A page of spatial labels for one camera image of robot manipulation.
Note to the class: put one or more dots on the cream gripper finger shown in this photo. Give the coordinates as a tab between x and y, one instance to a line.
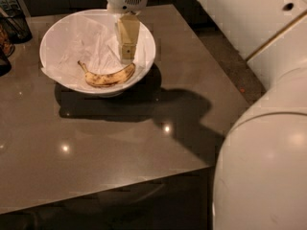
127	29

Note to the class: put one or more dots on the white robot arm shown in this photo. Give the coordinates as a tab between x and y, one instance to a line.
260	180

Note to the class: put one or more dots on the black wire mesh basket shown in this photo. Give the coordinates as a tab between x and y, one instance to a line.
15	24

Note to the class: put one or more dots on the spotted yellow banana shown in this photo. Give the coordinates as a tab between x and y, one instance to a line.
107	80

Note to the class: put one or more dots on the white paper liner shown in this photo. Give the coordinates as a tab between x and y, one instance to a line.
90	37

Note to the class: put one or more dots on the dark object at left edge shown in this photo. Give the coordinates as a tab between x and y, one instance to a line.
6	49

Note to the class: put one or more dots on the white bowl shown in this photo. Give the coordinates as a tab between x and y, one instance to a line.
97	52

